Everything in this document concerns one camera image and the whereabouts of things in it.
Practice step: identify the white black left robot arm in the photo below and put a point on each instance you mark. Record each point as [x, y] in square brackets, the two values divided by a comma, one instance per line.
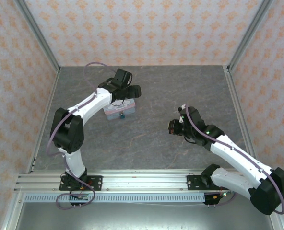
[73, 153]

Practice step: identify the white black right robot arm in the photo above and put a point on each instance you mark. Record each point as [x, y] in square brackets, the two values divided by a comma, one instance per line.
[233, 149]

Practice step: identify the small blue padlock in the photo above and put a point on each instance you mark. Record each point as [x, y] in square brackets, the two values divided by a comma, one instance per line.
[121, 116]

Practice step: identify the pastel tin box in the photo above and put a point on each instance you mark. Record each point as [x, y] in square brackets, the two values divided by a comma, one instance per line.
[126, 107]

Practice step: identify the grey metal sheet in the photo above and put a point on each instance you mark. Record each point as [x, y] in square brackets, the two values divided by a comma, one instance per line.
[142, 216]

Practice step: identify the aluminium table edge rail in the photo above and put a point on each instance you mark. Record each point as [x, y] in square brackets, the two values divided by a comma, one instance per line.
[241, 112]
[44, 119]

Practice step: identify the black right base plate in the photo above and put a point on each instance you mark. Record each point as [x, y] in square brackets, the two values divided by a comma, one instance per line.
[193, 182]

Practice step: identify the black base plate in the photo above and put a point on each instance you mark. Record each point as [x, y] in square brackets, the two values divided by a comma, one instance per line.
[95, 182]
[193, 182]

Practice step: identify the aluminium mounting rail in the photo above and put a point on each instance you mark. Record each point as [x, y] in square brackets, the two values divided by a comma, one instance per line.
[142, 180]

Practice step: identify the aluminium frame post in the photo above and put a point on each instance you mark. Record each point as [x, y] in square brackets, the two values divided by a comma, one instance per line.
[39, 33]
[250, 33]

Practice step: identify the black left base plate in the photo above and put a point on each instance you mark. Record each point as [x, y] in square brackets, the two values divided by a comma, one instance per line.
[95, 182]

